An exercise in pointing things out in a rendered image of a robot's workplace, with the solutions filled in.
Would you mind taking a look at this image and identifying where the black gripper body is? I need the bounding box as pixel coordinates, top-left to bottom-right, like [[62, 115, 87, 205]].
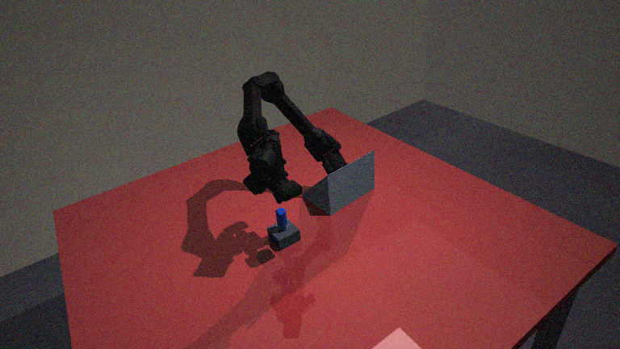
[[270, 158, 303, 201]]

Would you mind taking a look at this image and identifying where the dark blue cylinder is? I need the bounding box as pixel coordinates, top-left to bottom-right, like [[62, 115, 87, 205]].
[[275, 208, 287, 227]]

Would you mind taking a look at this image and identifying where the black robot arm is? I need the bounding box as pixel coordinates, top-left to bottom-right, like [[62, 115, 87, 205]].
[[237, 71, 349, 195]]

